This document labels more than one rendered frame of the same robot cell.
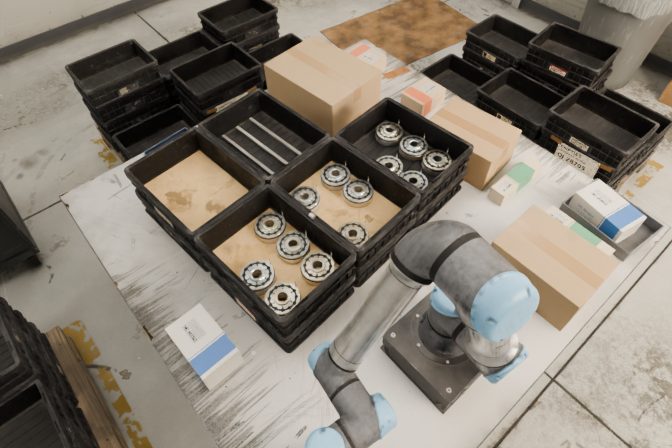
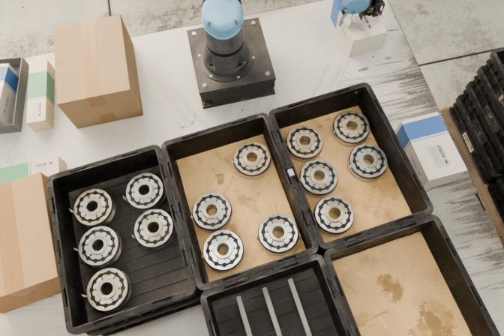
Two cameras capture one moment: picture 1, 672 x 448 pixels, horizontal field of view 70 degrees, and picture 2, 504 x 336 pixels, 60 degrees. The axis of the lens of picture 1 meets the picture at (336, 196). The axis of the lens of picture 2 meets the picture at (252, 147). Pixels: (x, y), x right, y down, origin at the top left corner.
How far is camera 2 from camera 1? 1.29 m
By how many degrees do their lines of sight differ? 62
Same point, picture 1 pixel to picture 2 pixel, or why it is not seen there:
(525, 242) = (104, 75)
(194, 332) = (438, 154)
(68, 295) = not seen: outside the picture
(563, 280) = (109, 34)
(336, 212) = (249, 203)
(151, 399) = not seen: hidden behind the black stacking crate
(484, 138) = (12, 209)
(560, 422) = not seen: hidden behind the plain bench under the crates
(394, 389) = (282, 64)
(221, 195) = (377, 303)
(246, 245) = (366, 210)
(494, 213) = (79, 159)
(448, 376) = (247, 30)
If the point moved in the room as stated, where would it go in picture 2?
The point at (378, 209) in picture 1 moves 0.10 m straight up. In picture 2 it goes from (202, 184) to (198, 171)
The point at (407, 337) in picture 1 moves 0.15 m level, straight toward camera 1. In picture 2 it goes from (257, 67) to (290, 40)
